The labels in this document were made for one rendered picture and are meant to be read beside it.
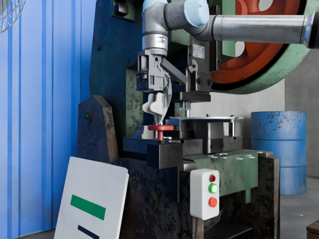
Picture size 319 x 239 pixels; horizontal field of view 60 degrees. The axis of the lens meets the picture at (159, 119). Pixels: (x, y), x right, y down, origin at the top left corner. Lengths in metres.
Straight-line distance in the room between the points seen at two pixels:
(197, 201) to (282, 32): 0.52
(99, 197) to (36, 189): 0.92
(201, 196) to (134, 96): 0.62
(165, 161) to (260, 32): 0.45
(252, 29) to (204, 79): 0.37
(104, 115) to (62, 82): 0.92
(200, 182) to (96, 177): 0.61
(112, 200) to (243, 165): 0.54
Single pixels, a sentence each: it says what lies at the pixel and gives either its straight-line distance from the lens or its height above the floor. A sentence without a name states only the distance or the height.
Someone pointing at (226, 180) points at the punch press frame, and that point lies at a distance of 1.07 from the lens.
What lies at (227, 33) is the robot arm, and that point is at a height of 1.03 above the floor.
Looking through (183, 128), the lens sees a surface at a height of 0.74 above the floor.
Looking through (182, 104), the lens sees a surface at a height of 0.84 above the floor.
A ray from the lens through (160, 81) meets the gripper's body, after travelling 0.80.
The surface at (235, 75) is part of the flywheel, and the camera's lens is 1.48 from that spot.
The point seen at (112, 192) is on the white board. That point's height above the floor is 0.48.
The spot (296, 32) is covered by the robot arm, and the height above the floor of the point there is 1.01.
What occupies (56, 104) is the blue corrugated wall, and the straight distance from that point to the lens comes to 2.11.
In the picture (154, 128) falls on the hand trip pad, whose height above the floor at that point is 0.75.
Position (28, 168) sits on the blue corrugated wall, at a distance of 2.08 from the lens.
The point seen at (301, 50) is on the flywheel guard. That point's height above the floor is 1.09.
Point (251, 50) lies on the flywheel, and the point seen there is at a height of 1.12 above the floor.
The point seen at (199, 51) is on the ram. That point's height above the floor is 1.07.
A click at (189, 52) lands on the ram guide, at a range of 1.11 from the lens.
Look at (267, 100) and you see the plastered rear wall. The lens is 4.18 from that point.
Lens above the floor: 0.77
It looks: level
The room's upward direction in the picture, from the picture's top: straight up
